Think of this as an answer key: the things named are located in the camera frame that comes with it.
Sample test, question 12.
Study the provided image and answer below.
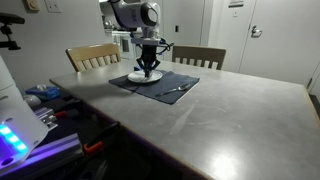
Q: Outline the white door with handle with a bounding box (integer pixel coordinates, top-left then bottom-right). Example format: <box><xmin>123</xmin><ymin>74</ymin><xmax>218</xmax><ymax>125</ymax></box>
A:
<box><xmin>238</xmin><ymin>0</ymin><xmax>320</xmax><ymax>87</ymax></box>

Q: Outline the beige wall thermostat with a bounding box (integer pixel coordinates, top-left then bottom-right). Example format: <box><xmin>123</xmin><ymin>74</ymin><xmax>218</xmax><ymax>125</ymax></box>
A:
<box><xmin>22</xmin><ymin>0</ymin><xmax>41</xmax><ymax>14</ymax></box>

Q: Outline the red handled tool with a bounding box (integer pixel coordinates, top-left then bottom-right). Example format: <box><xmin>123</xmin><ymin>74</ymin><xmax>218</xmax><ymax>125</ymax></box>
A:
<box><xmin>53</xmin><ymin>108</ymin><xmax>81</xmax><ymax>119</ymax></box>

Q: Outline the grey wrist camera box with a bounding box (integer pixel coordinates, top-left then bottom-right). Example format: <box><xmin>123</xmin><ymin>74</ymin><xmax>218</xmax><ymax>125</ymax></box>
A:
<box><xmin>130</xmin><ymin>37</ymin><xmax>162</xmax><ymax>46</ymax></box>

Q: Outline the dark blue placemat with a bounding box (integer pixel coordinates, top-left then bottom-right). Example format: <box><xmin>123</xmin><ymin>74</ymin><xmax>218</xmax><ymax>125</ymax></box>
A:
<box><xmin>108</xmin><ymin>69</ymin><xmax>201</xmax><ymax>106</ymax></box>

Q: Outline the aluminium extrusion rail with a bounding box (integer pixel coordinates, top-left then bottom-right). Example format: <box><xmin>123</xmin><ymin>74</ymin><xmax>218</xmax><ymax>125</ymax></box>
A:
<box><xmin>0</xmin><ymin>133</ymin><xmax>84</xmax><ymax>176</ymax></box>

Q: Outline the silver door handle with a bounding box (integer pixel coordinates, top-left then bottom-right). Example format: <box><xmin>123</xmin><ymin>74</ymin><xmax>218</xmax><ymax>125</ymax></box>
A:
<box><xmin>250</xmin><ymin>25</ymin><xmax>263</xmax><ymax>38</ymax></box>

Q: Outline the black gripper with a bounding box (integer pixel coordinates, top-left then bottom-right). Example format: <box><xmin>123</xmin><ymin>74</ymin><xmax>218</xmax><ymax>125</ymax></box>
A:
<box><xmin>135</xmin><ymin>44</ymin><xmax>161</xmax><ymax>78</ymax></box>

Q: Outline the blue tissue box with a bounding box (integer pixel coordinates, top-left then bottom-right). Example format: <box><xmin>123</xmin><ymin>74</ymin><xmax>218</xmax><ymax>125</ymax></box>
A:
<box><xmin>25</xmin><ymin>84</ymin><xmax>62</xmax><ymax>102</ymax></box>

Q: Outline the silver kettle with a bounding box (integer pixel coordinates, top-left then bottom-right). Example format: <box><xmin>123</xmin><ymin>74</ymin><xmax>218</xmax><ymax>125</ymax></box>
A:
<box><xmin>103</xmin><ymin>20</ymin><xmax>114</xmax><ymax>31</ymax></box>

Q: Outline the silver spoon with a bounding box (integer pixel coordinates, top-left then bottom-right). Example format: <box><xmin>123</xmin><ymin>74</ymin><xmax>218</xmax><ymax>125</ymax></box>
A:
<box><xmin>154</xmin><ymin>83</ymin><xmax>192</xmax><ymax>98</ymax></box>

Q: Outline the black orange clamp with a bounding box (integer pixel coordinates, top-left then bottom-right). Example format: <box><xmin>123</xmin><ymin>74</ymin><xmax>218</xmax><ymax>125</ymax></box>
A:
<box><xmin>83</xmin><ymin>121</ymin><xmax>121</xmax><ymax>155</ymax></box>

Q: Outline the white door with sign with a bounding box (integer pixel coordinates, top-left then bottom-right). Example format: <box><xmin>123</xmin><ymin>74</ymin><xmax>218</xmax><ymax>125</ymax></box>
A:
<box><xmin>208</xmin><ymin>0</ymin><xmax>258</xmax><ymax>74</ymax></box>

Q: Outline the white bowl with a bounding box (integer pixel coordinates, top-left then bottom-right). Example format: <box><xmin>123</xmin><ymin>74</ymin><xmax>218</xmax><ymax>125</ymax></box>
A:
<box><xmin>23</xmin><ymin>94</ymin><xmax>42</xmax><ymax>108</ymax></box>

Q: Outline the white round plate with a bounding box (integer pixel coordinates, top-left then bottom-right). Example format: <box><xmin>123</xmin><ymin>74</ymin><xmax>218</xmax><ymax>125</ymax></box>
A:
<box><xmin>126</xmin><ymin>69</ymin><xmax>164</xmax><ymax>84</ymax></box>

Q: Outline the black camera on mount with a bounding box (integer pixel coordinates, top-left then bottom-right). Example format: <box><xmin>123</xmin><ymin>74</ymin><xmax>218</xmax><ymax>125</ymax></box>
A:
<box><xmin>0</xmin><ymin>12</ymin><xmax>26</xmax><ymax>51</ymax></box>

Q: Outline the white kitchen stove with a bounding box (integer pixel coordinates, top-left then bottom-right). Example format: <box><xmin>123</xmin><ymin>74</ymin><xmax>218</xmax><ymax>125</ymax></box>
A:
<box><xmin>111</xmin><ymin>30</ymin><xmax>138</xmax><ymax>60</ymax></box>

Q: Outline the light wooden chair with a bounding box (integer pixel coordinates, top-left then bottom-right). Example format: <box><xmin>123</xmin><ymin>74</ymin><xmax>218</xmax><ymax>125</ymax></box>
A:
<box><xmin>65</xmin><ymin>42</ymin><xmax>122</xmax><ymax>73</ymax></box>

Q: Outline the dark brown wooden chair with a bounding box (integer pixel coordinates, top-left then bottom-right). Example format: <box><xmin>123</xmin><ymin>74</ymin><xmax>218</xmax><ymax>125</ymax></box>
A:
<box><xmin>171</xmin><ymin>45</ymin><xmax>227</xmax><ymax>71</ymax></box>

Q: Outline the door sign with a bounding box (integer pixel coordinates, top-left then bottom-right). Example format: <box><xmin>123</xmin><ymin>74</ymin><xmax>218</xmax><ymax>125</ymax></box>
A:
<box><xmin>228</xmin><ymin>0</ymin><xmax>245</xmax><ymax>8</ymax></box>

